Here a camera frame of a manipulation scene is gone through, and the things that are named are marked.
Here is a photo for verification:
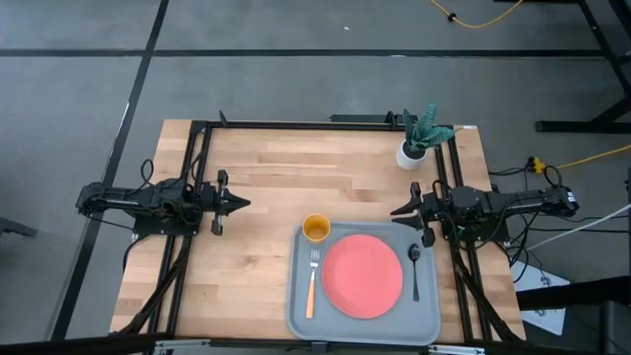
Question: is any dark stand foot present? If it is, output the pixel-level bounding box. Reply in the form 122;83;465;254
0;216;38;239

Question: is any white cable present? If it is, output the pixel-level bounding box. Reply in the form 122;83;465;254
526;202;631;252

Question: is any fork with orange handle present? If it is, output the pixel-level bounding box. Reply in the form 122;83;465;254
305;248;321;320

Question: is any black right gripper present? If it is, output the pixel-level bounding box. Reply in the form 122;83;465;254
389;181;446;249

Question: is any dark metal spoon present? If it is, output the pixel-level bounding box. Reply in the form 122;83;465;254
407;243;423;303

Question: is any black aluminium table frame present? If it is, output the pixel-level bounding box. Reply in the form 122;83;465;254
108;110;526;355

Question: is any black metal stand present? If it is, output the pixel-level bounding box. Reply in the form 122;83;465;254
494;0;631;134

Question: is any silver metal bracket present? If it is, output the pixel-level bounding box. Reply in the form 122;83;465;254
153;338;212;355
426;343;487;355

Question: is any black bar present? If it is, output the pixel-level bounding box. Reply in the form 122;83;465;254
515;287;631;313

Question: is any grey plastic tray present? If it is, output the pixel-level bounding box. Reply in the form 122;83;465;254
285;220;443;347

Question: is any white paper sheet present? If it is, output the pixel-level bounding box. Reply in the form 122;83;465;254
510;259;573;336

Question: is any yellow extension cable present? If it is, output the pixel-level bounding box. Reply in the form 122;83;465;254
428;0;525;30
527;143;631;175

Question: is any pink round plate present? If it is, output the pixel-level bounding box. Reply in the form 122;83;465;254
321;234;404;320

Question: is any yellow cup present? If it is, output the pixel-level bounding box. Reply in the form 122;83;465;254
301;213;332;246

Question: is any green plant in white pot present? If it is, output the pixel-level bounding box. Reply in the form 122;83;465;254
395;101;457;172

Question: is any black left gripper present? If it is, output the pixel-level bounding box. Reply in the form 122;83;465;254
198;169;251;238

